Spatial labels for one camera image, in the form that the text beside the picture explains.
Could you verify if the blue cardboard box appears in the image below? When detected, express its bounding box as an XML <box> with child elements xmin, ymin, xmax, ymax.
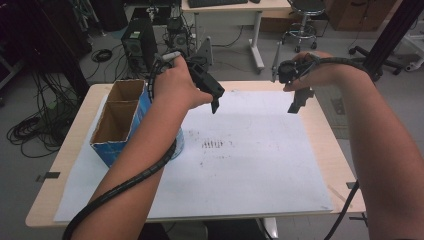
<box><xmin>89</xmin><ymin>78</ymin><xmax>153</xmax><ymax>168</ymax></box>

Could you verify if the coiled black cable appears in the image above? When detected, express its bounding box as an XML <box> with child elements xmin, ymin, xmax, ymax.
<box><xmin>90</xmin><ymin>48</ymin><xmax>114</xmax><ymax>64</ymax></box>

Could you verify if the black computer tower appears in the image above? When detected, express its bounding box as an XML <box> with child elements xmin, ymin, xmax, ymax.
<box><xmin>120</xmin><ymin>18</ymin><xmax>158</xmax><ymax>73</ymax></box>

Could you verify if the white paper sheet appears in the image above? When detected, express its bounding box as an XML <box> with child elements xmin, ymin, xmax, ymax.
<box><xmin>53</xmin><ymin>89</ymin><xmax>334</xmax><ymax>223</ymax></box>

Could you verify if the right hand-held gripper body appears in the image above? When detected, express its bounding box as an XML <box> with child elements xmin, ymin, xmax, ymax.
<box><xmin>270</xmin><ymin>41</ymin><xmax>308</xmax><ymax>85</ymax></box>

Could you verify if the person's right hand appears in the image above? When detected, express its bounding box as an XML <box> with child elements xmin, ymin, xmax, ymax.
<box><xmin>283</xmin><ymin>50</ymin><xmax>349</xmax><ymax>93</ymax></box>

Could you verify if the bundle of black floor cables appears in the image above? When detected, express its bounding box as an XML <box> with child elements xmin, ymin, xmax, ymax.
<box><xmin>6</xmin><ymin>71</ymin><xmax>88</xmax><ymax>160</ymax></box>

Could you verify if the black spiral-wrapped left gripper cable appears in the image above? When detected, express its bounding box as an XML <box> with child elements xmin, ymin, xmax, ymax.
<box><xmin>62</xmin><ymin>50</ymin><xmax>183</xmax><ymax>240</ymax></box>

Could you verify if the dark curtain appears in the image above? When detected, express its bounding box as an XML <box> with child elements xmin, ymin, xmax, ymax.
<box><xmin>0</xmin><ymin>0</ymin><xmax>92</xmax><ymax>101</ymax></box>

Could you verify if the black metal stand post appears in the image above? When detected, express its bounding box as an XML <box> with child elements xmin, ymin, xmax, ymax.
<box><xmin>361</xmin><ymin>0</ymin><xmax>424</xmax><ymax>83</ymax></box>

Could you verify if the small black computer case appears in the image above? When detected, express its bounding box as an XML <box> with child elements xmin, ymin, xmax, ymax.
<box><xmin>165</xmin><ymin>16</ymin><xmax>192</xmax><ymax>57</ymax></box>

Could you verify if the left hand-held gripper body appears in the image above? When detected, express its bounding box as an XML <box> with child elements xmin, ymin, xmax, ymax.
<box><xmin>185</xmin><ymin>36</ymin><xmax>226</xmax><ymax>102</ymax></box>

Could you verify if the black office chair base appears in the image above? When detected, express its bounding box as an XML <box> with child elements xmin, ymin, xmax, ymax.
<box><xmin>348</xmin><ymin>44</ymin><xmax>405</xmax><ymax>76</ymax></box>

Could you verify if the person's black clothing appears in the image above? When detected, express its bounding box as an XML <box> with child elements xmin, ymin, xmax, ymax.
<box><xmin>138</xmin><ymin>218</ymin><xmax>268</xmax><ymax>240</ymax></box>

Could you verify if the person's left hand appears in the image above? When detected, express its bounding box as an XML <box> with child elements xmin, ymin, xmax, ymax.
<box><xmin>153</xmin><ymin>54</ymin><xmax>214</xmax><ymax>113</ymax></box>

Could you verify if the white round container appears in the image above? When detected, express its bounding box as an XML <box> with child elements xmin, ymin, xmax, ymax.
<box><xmin>169</xmin><ymin>128</ymin><xmax>186</xmax><ymax>161</ymax></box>

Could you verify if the black keyboard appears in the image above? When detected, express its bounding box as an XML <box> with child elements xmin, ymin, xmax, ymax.
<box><xmin>187</xmin><ymin>0</ymin><xmax>250</xmax><ymax>9</ymax></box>

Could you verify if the black stool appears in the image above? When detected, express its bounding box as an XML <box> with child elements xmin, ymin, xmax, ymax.
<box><xmin>281</xmin><ymin>0</ymin><xmax>328</xmax><ymax>54</ymax></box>

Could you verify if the wooden cabinet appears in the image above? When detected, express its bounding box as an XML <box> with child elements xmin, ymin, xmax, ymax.
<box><xmin>324</xmin><ymin>0</ymin><xmax>398</xmax><ymax>33</ymax></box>

